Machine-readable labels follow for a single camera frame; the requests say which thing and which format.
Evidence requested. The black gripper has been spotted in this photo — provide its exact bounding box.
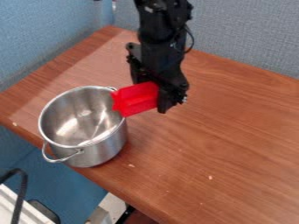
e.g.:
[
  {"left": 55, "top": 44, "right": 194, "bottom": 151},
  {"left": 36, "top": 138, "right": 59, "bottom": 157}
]
[{"left": 126, "top": 34, "right": 190, "bottom": 114}]

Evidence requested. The red block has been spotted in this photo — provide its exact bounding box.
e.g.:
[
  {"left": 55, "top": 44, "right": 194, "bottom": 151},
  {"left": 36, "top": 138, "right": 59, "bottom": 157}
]
[{"left": 111, "top": 81, "right": 159, "bottom": 117}]

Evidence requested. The stainless steel pot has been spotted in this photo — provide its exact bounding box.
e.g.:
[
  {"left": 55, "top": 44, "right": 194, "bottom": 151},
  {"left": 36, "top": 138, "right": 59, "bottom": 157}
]
[{"left": 39, "top": 86, "right": 127, "bottom": 168}]

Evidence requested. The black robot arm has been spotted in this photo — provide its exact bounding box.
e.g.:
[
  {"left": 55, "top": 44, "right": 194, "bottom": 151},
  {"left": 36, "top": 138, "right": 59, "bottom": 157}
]
[{"left": 126, "top": 0, "right": 192, "bottom": 114}]

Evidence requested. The dark chair part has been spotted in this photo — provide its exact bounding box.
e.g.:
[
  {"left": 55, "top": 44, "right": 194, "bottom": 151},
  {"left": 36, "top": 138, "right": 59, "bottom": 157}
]
[{"left": 28, "top": 199, "right": 61, "bottom": 224}]

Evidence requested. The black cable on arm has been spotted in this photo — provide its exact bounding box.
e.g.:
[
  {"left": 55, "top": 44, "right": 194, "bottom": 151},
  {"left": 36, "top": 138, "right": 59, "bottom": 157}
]
[{"left": 182, "top": 25, "right": 196, "bottom": 54}]

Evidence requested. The table leg frame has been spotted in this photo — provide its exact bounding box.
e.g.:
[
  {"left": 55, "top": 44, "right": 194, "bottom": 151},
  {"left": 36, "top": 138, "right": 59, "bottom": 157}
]
[{"left": 86, "top": 192, "right": 156, "bottom": 224}]

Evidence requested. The black hose bottom left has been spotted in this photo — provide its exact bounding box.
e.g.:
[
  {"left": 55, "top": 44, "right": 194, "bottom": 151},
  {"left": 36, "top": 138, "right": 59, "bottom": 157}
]
[{"left": 0, "top": 167, "right": 29, "bottom": 224}]

